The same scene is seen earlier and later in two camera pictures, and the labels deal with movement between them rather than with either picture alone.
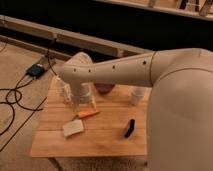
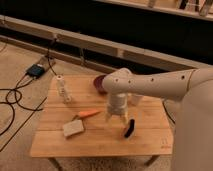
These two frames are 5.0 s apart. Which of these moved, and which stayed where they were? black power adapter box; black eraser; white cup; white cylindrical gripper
Moved: white cylindrical gripper
Stayed: black eraser; black power adapter box; white cup
